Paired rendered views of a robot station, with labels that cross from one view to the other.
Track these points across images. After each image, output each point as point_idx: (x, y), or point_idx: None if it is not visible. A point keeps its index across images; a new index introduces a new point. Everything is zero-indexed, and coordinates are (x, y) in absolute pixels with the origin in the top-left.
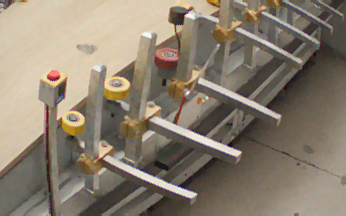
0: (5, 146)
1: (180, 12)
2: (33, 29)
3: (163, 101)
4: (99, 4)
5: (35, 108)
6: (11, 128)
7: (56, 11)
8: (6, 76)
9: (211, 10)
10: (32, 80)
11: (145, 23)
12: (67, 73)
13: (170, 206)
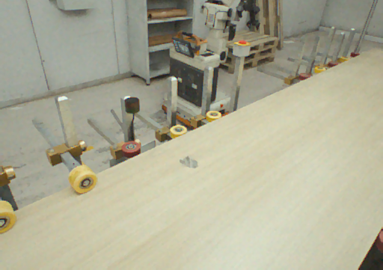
0: (265, 105)
1: (134, 97)
2: (250, 212)
3: None
4: (149, 241)
5: (241, 123)
6: (261, 114)
7: (215, 246)
8: (274, 150)
9: (27, 208)
10: (244, 142)
11: (121, 186)
12: (211, 143)
13: None
